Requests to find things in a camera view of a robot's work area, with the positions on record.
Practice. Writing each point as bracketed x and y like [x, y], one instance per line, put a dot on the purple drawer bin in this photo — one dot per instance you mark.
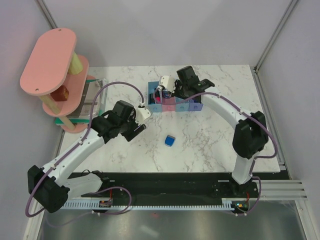
[195, 104]

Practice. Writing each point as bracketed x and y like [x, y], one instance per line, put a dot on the pink drawer bin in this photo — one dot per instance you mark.
[168, 104]

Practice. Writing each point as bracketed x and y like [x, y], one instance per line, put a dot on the blue round tape jar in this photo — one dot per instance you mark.
[166, 94]

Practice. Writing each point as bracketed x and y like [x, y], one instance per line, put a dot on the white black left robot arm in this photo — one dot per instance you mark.
[51, 185]

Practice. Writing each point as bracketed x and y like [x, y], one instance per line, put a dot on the stack of books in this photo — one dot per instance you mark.
[82, 113]

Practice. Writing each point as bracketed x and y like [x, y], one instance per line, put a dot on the sky blue drawer bin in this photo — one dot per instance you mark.
[181, 105]

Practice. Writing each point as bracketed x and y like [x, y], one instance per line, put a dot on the blue pencil sharpener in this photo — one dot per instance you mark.
[169, 140]

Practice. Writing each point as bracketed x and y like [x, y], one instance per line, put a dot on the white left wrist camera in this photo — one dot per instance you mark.
[142, 114]

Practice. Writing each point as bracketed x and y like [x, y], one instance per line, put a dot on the brown block on shelf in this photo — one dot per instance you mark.
[61, 94]

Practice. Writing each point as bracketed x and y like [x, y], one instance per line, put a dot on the black pink highlighter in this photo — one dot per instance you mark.
[158, 97]

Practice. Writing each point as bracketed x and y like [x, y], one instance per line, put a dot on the pink tiered wooden shelf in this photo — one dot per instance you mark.
[53, 63]

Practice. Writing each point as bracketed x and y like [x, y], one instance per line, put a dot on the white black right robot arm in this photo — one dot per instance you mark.
[249, 136]

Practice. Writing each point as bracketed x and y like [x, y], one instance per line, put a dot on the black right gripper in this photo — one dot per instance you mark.
[178, 83]

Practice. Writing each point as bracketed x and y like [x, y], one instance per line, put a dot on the white slotted cable duct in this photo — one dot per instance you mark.
[103, 204]

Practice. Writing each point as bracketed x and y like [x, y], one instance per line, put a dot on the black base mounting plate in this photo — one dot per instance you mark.
[173, 188]

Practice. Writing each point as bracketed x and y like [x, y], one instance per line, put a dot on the light blue drawer bin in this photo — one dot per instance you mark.
[152, 105]

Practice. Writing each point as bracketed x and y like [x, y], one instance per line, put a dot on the black blue highlighter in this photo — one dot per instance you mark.
[151, 99]

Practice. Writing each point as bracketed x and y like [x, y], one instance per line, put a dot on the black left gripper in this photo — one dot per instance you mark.
[136, 129]

